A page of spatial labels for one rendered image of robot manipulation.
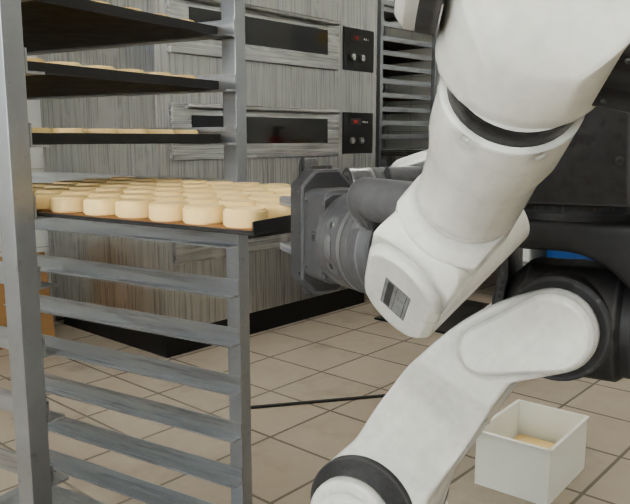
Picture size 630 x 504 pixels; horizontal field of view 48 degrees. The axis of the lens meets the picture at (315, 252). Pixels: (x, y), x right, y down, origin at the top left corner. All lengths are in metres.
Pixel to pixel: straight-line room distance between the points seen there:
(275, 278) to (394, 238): 3.09
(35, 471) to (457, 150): 0.79
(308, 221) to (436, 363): 0.24
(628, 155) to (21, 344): 0.73
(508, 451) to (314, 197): 1.49
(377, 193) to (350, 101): 3.39
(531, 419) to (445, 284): 1.89
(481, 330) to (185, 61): 2.51
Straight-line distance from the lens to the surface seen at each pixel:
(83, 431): 1.68
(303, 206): 0.67
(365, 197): 0.54
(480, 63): 0.32
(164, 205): 0.85
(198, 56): 3.18
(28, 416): 1.00
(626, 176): 0.71
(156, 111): 3.03
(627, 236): 0.74
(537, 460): 2.03
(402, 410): 0.87
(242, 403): 1.35
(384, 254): 0.46
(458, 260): 0.44
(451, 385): 0.81
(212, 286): 1.32
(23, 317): 0.97
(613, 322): 0.76
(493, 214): 0.41
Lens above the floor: 0.96
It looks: 9 degrees down
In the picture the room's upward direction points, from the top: straight up
